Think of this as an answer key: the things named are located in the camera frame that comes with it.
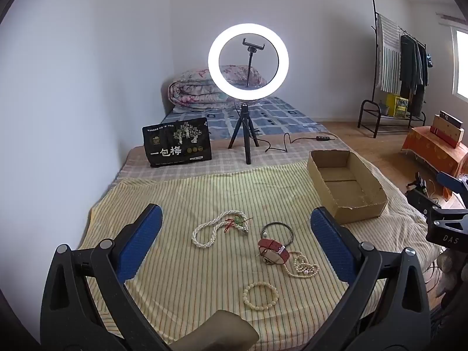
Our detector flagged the black cord necklace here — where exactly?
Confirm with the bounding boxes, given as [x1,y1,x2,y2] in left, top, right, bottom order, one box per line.
[261,222,295,247]

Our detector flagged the red strap wristwatch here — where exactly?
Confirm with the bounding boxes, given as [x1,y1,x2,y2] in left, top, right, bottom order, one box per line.
[257,238,291,266]

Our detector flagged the black snack bag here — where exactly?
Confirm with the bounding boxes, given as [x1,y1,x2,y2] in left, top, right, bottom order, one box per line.
[142,118,213,169]

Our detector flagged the yellow box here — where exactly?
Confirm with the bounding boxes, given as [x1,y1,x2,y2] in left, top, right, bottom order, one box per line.
[386,94,409,118]

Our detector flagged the tan padded object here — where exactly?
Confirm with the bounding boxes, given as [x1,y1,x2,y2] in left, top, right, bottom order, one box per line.
[172,309,260,351]

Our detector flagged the long white pearl necklace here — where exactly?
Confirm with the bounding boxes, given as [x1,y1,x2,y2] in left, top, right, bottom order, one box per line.
[191,210,254,250]

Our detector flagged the black power cable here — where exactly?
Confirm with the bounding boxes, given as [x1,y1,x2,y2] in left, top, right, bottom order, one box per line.
[254,133,318,154]

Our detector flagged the dark long box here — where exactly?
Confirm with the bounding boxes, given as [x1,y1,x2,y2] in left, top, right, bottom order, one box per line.
[440,110,465,128]

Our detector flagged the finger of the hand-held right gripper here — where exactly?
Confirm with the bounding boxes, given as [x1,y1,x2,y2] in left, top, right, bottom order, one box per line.
[405,188,441,223]

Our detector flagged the yellow striped cloth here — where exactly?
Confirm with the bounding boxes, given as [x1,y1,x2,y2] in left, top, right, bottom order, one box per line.
[78,159,443,351]

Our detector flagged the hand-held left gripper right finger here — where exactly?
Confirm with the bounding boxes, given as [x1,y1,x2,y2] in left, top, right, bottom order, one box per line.
[307,207,432,351]

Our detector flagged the cream bead bracelet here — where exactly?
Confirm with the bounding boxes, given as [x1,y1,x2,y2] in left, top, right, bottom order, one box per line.
[243,281,279,312]

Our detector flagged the cardboard box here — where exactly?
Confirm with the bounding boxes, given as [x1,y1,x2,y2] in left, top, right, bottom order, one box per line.
[306,149,388,224]

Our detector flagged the short pearl necklace pink beads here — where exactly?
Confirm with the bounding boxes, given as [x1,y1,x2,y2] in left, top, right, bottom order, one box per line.
[282,250,320,280]

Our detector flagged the striped hanging towel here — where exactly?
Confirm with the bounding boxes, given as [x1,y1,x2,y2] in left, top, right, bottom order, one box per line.
[376,13,402,94]

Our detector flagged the white ring light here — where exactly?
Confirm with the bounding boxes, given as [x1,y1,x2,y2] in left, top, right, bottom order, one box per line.
[208,23,289,101]

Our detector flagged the blue plaid bed sheet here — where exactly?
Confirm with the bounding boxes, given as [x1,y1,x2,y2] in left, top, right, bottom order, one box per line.
[161,95,328,141]

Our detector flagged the dark hanging clothes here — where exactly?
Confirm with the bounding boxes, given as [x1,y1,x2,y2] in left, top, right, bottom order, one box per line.
[398,35,429,116]

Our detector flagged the folded floral quilt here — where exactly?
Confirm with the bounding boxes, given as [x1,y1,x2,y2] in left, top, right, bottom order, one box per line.
[167,65,267,114]

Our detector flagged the black phone holder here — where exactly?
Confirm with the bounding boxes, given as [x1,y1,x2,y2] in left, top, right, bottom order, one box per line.
[242,37,264,88]

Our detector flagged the black mini tripod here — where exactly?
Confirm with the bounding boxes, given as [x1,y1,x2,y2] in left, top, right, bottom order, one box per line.
[228,102,260,165]

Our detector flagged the brown checked blanket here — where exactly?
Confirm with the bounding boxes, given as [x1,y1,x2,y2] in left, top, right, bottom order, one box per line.
[111,132,366,183]

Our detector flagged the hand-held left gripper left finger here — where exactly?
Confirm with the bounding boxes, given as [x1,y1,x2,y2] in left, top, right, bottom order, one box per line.
[40,203,172,351]

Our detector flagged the window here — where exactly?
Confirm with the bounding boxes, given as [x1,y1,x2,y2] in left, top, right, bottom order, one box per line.
[451,27,468,99]

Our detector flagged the orange cloth covered table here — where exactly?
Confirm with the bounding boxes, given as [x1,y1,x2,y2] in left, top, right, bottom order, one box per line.
[401,126,468,198]

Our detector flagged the black metal clothes rack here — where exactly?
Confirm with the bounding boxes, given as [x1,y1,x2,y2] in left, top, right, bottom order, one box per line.
[357,0,428,139]

